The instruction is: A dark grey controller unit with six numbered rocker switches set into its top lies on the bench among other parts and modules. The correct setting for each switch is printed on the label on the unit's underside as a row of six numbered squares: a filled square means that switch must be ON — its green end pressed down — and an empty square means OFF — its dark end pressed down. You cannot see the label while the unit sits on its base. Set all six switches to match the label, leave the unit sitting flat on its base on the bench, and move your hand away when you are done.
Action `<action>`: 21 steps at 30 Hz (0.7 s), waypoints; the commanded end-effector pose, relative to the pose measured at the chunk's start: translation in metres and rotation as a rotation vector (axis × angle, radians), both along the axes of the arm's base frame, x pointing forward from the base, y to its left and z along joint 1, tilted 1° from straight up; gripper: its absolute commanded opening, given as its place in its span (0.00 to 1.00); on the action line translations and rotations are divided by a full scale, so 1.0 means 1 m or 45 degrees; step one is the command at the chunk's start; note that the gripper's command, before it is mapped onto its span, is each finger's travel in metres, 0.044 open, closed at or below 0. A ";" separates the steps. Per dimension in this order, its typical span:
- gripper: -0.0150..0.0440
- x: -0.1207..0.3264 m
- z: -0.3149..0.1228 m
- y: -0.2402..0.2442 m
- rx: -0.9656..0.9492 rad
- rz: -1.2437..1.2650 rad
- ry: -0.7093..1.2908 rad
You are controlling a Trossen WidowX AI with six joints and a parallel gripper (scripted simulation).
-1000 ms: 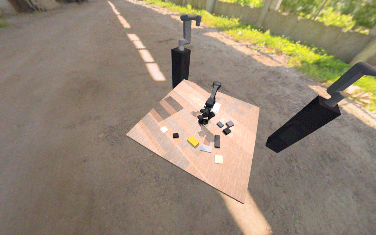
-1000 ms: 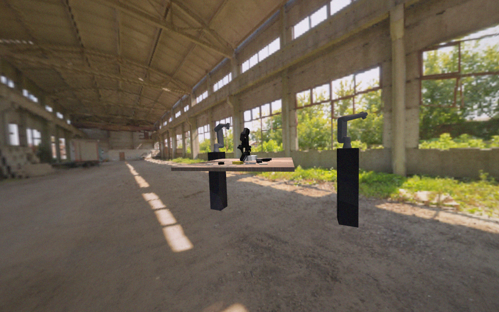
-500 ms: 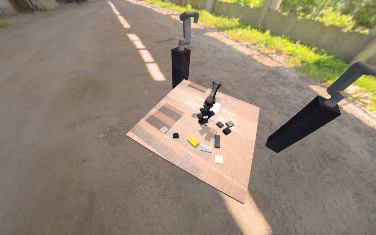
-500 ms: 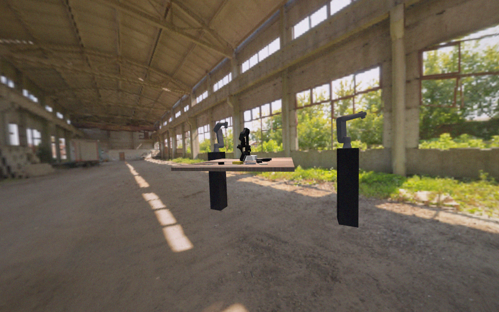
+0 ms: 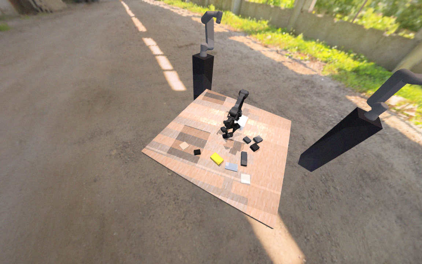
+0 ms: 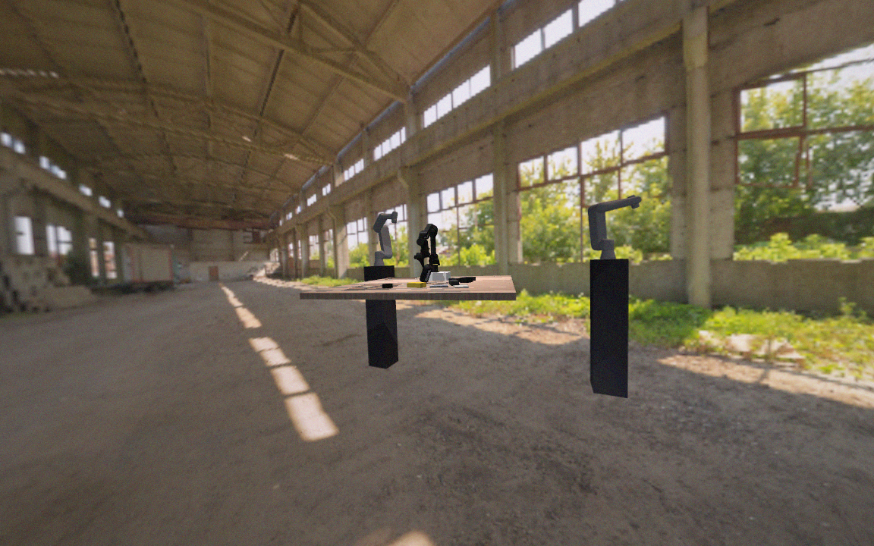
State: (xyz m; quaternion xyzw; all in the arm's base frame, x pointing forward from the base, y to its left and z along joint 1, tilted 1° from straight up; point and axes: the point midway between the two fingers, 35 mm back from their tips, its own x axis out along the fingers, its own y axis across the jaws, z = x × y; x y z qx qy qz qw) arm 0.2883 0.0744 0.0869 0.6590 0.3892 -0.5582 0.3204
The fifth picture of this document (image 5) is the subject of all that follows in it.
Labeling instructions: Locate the yellow rectangular block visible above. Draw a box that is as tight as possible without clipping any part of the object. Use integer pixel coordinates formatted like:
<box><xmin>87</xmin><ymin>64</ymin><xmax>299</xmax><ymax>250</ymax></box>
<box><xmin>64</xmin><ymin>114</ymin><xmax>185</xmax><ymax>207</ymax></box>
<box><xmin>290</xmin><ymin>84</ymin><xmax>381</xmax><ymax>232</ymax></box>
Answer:
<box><xmin>210</xmin><ymin>153</ymin><xmax>224</xmax><ymax>166</ymax></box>

